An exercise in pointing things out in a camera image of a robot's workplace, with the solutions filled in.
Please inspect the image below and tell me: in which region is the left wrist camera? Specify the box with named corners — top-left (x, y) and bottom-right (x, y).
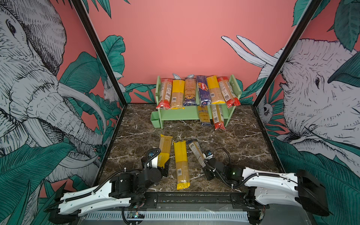
top-left (141, 148), bottom-right (161, 169)

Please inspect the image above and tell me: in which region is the small green side cup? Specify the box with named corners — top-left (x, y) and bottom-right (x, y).
top-left (151, 111), bottom-right (161, 128)

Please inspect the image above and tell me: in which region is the black frame post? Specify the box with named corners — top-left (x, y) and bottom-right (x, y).
top-left (252, 0), bottom-right (322, 108)
top-left (70, 0), bottom-right (128, 107)

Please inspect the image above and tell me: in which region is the red spaghetti bag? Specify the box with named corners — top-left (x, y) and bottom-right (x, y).
top-left (211, 105), bottom-right (226, 130)
top-left (217, 77), bottom-right (241, 108)
top-left (156, 79), bottom-right (173, 110)

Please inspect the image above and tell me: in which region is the yellow Tatime spaghetti bag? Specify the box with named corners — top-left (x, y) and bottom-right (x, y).
top-left (157, 135), bottom-right (173, 168)

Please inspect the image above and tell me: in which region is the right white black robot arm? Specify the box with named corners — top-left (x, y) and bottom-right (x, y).
top-left (197, 151), bottom-right (331, 217)

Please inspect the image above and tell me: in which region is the green two-tier shelf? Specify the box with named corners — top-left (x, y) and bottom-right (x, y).
top-left (155, 75), bottom-right (242, 129)

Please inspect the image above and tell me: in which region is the right black frame post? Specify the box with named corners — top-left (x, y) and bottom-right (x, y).
top-left (252, 0), bottom-right (322, 108)

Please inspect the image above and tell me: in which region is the blue Ankara spaghetti bag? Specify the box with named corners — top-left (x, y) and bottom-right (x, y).
top-left (197, 106), bottom-right (212, 127)

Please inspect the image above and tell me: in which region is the yellow orange spaghetti bag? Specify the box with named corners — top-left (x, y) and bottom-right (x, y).
top-left (207, 76), bottom-right (226, 105)

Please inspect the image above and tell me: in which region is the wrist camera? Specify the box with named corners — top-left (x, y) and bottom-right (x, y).
top-left (203, 150), bottom-right (214, 160)
top-left (141, 148), bottom-right (161, 169)

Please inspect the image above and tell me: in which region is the blue Barilla spaghetti box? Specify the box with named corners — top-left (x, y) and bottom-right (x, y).
top-left (196, 76), bottom-right (211, 106)

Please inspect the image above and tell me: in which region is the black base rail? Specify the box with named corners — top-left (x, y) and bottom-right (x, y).
top-left (141, 192), bottom-right (269, 211)

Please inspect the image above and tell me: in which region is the left black frame post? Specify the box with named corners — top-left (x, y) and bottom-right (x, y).
top-left (70, 0), bottom-right (128, 107)

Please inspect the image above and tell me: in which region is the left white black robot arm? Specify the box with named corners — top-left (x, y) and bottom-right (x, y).
top-left (43, 148), bottom-right (170, 225)

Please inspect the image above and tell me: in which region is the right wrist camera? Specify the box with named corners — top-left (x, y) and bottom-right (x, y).
top-left (203, 150), bottom-right (214, 160)

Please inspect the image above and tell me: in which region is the long yellow spaghetti bag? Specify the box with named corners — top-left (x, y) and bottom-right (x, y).
top-left (174, 141), bottom-right (190, 190)

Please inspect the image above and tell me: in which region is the white slotted cable duct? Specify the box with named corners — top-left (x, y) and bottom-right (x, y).
top-left (86, 211), bottom-right (249, 222)

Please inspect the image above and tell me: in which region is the blue clear spaghetti bag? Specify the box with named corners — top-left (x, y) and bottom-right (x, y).
top-left (187, 140), bottom-right (206, 168)

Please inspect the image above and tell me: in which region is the small yellow pasta bag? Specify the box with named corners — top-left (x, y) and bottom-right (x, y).
top-left (183, 78), bottom-right (197, 107)

